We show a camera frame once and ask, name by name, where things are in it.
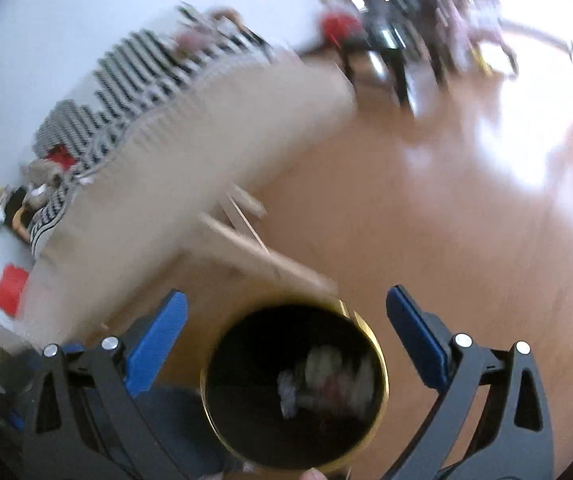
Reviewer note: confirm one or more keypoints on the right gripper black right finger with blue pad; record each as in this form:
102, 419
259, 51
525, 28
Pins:
491, 418

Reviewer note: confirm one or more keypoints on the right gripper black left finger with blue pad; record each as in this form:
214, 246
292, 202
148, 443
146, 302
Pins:
82, 419

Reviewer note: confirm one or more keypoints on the black gold-rimmed trash bin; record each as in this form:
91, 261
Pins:
295, 385

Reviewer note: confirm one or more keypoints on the red bear-shaped stool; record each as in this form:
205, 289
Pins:
12, 283

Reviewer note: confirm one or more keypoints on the brown plush toy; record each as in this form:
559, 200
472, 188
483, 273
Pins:
42, 173

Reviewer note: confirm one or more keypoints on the red cushion on sofa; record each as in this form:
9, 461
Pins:
61, 156

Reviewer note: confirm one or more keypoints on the black white striped sofa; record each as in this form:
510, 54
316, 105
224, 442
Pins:
137, 77

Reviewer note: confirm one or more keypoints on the pink patterned cushion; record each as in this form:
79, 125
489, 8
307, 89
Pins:
192, 39

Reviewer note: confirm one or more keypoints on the black side table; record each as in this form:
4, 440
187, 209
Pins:
400, 32

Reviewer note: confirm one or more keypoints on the red bag on floor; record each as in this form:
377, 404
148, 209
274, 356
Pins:
339, 26

